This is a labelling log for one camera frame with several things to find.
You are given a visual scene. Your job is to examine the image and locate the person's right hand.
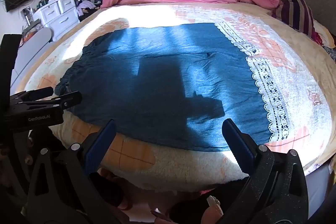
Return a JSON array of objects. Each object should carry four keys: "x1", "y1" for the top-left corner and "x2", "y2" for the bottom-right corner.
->
[{"x1": 150, "y1": 195, "x2": 224, "y2": 224}]

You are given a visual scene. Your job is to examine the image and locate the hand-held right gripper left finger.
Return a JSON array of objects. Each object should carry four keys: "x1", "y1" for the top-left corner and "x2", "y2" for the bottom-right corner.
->
[{"x1": 26, "y1": 119, "x2": 124, "y2": 224}]

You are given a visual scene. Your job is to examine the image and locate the peach printed fleece blanket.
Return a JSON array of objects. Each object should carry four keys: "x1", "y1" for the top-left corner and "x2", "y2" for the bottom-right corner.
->
[{"x1": 16, "y1": 2, "x2": 334, "y2": 191}]

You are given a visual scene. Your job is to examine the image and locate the grey bed footboard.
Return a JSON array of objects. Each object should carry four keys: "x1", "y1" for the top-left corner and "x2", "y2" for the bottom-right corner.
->
[{"x1": 10, "y1": 27, "x2": 57, "y2": 93}]

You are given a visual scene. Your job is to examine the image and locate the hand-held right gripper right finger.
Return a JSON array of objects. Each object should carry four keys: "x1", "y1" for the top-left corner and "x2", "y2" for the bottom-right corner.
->
[{"x1": 222, "y1": 118, "x2": 309, "y2": 224}]

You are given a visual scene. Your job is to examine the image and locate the purple striped pillow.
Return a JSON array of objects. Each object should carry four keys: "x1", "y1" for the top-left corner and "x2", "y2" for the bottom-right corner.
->
[{"x1": 272, "y1": 0, "x2": 315, "y2": 38}]

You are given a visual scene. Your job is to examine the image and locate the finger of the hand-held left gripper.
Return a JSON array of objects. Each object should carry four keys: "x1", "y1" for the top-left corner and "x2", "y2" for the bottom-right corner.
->
[
  {"x1": 12, "y1": 91, "x2": 83, "y2": 112},
  {"x1": 10, "y1": 86, "x2": 54, "y2": 103}
]

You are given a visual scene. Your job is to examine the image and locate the blue pants with lace hem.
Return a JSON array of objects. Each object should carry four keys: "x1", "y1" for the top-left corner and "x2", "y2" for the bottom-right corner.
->
[{"x1": 55, "y1": 22, "x2": 292, "y2": 152}]

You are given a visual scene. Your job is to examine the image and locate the white drawer cabinet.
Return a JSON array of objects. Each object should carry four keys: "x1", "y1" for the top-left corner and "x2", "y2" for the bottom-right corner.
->
[{"x1": 33, "y1": 0, "x2": 80, "y2": 41}]

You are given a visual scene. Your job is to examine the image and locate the pile of clothes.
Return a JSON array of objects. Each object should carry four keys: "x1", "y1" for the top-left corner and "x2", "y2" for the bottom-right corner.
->
[{"x1": 75, "y1": 0, "x2": 108, "y2": 21}]

